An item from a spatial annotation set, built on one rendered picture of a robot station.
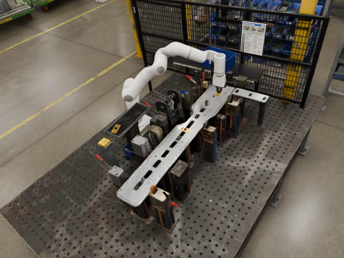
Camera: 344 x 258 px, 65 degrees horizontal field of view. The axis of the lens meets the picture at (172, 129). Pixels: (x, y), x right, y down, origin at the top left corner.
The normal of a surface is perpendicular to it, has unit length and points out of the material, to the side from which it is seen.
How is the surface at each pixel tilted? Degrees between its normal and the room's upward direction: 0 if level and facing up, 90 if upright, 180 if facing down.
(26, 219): 0
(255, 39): 90
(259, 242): 0
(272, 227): 0
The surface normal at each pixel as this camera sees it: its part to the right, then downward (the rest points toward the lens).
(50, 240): -0.11, -0.73
